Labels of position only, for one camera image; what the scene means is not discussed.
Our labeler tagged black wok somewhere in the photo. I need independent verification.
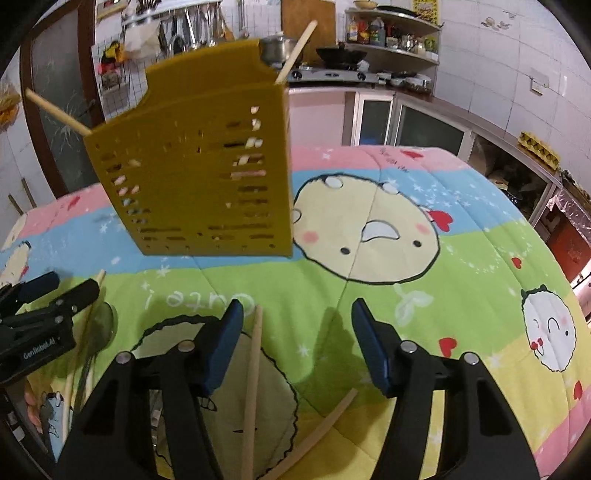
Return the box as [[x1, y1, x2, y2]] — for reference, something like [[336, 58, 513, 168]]
[[316, 45, 369, 66]]

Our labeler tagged white wall socket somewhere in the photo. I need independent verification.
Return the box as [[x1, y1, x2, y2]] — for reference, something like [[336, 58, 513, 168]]
[[528, 69, 551, 96]]

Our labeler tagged black pan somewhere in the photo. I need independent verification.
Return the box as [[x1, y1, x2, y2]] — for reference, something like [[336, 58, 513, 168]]
[[376, 4, 419, 18]]

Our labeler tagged steel cooking pot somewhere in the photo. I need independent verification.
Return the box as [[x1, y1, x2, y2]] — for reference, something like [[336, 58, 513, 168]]
[[259, 31, 304, 66]]

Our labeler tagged metal corner shelf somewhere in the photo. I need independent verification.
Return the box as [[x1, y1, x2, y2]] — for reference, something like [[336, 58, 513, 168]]
[[344, 6, 442, 92]]

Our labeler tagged cartoon printed blanket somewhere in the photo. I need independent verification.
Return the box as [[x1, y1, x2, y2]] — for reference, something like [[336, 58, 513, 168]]
[[0, 144, 591, 480]]

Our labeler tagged hanging utensil rack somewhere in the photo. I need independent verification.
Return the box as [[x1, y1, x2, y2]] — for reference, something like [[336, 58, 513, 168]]
[[121, 0, 234, 52]]

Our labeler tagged bent wooden chopstick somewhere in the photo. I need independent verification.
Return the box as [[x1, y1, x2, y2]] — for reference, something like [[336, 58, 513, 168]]
[[265, 388, 359, 480]]

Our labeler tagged yellow wall poster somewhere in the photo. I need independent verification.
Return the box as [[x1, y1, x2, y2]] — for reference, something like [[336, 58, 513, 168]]
[[412, 0, 440, 27]]

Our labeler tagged kitchen counter cabinet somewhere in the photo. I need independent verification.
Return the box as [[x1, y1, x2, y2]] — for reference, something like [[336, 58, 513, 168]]
[[287, 84, 591, 259]]

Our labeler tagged yellow slotted utensil holder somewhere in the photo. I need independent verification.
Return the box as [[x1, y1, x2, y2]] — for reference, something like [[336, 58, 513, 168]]
[[83, 38, 295, 258]]

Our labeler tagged wooden cutting board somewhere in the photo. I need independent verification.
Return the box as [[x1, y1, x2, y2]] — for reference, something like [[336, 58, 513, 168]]
[[281, 0, 337, 65]]

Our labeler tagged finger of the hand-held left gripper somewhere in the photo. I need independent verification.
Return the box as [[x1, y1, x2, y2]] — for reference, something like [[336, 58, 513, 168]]
[[14, 280, 100, 324], [0, 271, 61, 317]]

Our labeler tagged gas stove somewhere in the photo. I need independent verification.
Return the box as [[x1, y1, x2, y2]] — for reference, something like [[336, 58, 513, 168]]
[[286, 64, 380, 87]]

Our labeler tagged brown framed glass door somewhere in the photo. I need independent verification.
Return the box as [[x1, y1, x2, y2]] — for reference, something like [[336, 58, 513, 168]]
[[20, 0, 108, 195]]

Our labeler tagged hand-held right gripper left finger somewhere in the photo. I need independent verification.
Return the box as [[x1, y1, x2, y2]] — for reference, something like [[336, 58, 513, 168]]
[[55, 299, 245, 480]]

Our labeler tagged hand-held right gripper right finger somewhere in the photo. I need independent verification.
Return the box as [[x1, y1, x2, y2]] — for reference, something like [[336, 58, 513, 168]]
[[351, 298, 542, 480]]

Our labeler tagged yellow egg carton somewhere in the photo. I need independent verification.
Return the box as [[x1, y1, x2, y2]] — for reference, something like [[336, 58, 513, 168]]
[[516, 131, 562, 165]]

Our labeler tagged hanging plastic bag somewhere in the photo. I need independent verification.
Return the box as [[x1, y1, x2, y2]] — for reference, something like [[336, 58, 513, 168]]
[[0, 75, 22, 126]]

